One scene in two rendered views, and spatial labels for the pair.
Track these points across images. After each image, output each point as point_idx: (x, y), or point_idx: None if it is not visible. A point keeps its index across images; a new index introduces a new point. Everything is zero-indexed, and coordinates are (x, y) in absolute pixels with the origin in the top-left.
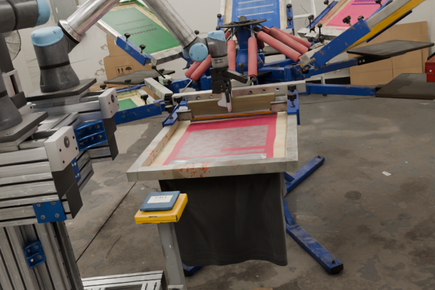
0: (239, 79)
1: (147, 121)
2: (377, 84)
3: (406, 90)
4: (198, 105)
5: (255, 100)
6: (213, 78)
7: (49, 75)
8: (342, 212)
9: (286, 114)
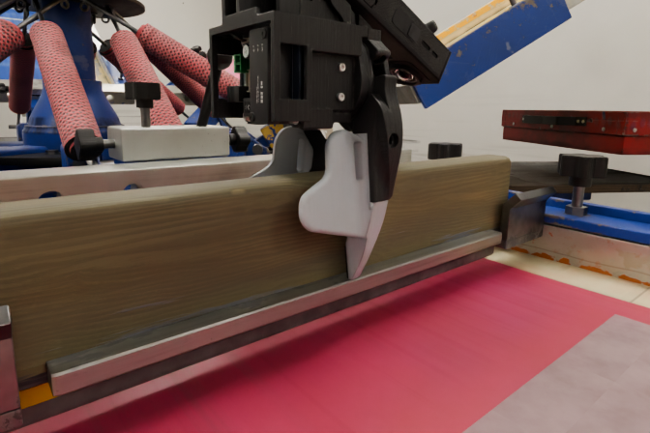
0: (421, 49)
1: None
2: None
3: (546, 181)
4: (99, 248)
5: (455, 189)
6: None
7: None
8: None
9: (516, 253)
